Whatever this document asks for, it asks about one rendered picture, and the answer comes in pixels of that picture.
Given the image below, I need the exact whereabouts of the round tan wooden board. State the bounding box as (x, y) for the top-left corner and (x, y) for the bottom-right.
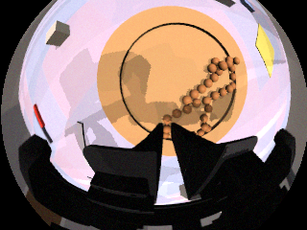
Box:
(97, 5), (248, 146)

